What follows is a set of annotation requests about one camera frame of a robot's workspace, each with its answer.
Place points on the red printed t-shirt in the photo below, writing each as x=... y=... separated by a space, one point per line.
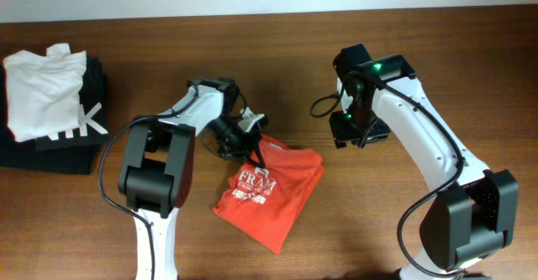
x=264 y=203

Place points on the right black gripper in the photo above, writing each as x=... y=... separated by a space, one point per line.
x=340 y=131

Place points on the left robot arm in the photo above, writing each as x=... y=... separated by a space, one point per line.
x=157 y=170

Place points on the black folded t-shirt white letters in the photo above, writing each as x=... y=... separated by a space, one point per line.
x=93 y=113

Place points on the black folded garment underneath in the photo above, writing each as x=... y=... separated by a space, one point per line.
x=76 y=160

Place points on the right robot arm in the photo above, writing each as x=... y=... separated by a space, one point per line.
x=469 y=212

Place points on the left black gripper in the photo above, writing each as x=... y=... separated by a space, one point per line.
x=250 y=140

